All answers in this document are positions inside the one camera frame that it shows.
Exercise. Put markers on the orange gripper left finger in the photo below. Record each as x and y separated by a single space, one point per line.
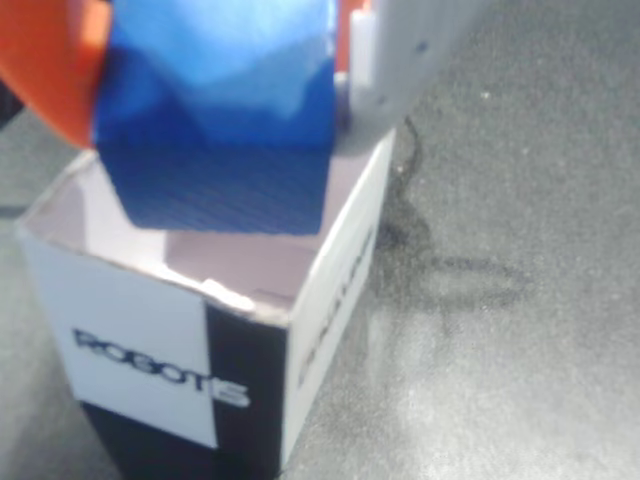
55 65

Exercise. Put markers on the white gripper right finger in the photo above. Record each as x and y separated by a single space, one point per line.
395 55

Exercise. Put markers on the blue block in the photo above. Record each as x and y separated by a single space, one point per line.
215 125

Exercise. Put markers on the white black cardboard box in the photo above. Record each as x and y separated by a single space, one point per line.
200 320

